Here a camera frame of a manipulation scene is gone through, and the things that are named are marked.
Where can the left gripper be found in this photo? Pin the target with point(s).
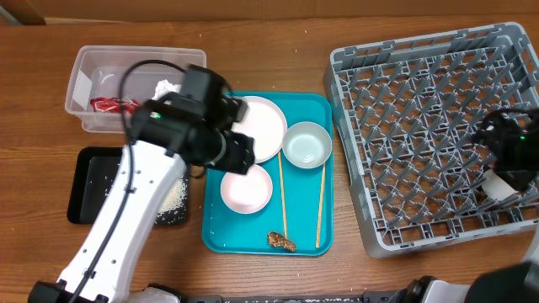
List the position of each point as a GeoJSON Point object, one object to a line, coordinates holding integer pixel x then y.
{"type": "Point", "coordinates": [235, 156]}

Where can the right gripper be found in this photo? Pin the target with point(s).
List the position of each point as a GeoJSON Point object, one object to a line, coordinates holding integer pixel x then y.
{"type": "Point", "coordinates": [492, 131]}

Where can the small white cup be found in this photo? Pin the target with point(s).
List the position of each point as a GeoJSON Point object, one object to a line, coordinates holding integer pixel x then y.
{"type": "Point", "coordinates": [495, 187]}

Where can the wooden chopstick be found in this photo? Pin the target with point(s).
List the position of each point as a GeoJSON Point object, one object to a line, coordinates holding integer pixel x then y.
{"type": "Point", "coordinates": [320, 207]}
{"type": "Point", "coordinates": [282, 196]}

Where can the small white plate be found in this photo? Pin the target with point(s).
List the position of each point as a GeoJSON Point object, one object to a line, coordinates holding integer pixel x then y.
{"type": "Point", "coordinates": [249, 193]}

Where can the large white plate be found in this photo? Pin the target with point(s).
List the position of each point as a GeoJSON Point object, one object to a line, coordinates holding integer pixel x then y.
{"type": "Point", "coordinates": [266, 124]}

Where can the grey bowl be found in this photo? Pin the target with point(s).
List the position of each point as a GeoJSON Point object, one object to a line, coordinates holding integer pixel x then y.
{"type": "Point", "coordinates": [307, 145]}

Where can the brown food scrap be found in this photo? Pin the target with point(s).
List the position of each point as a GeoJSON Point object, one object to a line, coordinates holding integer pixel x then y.
{"type": "Point", "coordinates": [277, 240]}

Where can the white napkin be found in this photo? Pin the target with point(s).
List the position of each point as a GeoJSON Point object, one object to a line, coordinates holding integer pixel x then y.
{"type": "Point", "coordinates": [163, 87]}

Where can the red snack wrapper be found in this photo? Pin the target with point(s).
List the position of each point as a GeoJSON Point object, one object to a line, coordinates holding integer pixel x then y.
{"type": "Point", "coordinates": [113, 105]}

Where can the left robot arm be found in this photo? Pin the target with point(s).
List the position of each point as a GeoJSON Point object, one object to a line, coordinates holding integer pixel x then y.
{"type": "Point", "coordinates": [163, 137]}

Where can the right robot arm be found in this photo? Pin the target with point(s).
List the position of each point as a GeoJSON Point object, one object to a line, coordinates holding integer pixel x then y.
{"type": "Point", "coordinates": [512, 136]}

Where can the grey dishwasher rack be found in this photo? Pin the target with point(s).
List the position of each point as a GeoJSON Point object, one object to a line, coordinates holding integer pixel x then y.
{"type": "Point", "coordinates": [406, 111]}

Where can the pile of rice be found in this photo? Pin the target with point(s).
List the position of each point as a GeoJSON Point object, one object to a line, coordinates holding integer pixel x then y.
{"type": "Point", "coordinates": [174, 208]}

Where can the teal serving tray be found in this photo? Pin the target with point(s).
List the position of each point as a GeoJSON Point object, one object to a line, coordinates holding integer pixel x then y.
{"type": "Point", "coordinates": [225, 231]}

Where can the clear plastic bin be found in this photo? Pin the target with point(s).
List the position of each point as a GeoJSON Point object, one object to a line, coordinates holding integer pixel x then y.
{"type": "Point", "coordinates": [97, 72]}

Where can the black plastic tray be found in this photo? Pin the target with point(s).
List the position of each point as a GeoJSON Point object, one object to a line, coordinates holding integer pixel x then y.
{"type": "Point", "coordinates": [93, 180]}

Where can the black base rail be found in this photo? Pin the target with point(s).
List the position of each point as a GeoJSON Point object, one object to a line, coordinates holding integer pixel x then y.
{"type": "Point", "coordinates": [366, 297]}

